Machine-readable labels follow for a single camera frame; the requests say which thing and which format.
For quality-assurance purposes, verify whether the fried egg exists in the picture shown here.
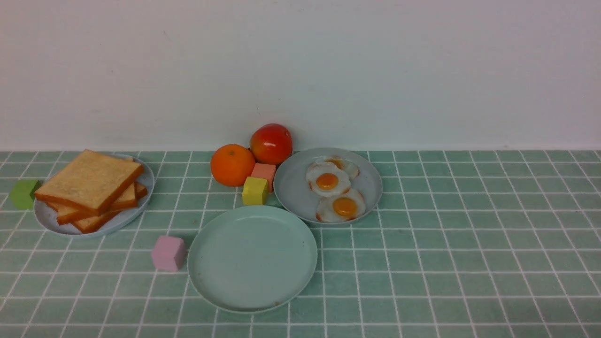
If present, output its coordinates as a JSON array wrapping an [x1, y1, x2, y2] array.
[[314, 156, 360, 180], [305, 162, 352, 198], [316, 189, 366, 223]]

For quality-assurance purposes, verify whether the toast slice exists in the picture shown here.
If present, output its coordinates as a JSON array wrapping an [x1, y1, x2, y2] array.
[[46, 182, 138, 225], [71, 182, 148, 234], [35, 149, 144, 216]]

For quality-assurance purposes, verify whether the grey egg plate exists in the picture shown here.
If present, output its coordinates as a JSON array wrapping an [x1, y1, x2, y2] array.
[[273, 147, 384, 225]]

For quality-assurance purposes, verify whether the salmon cube block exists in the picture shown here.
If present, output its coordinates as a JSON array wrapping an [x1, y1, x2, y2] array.
[[251, 163, 277, 194]]

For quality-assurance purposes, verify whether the red apple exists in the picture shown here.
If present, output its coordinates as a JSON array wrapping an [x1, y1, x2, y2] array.
[[249, 123, 293, 166]]

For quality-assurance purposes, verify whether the yellow cube block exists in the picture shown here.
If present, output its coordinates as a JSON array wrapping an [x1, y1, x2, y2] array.
[[242, 176, 269, 206]]

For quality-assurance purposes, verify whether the orange fruit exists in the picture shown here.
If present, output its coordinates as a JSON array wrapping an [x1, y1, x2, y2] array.
[[210, 144, 256, 187]]

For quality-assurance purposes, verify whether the mint green centre plate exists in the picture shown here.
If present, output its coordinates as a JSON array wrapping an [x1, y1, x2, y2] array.
[[187, 206, 318, 314]]

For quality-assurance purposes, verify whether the pink cube block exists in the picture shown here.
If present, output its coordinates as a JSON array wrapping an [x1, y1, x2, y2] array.
[[152, 236, 186, 272]]

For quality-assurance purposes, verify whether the light blue bread plate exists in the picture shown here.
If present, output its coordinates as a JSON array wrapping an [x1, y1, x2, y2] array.
[[34, 157, 156, 239]]

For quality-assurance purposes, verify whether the green cube block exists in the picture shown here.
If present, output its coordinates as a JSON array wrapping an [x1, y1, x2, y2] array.
[[9, 179, 41, 210]]

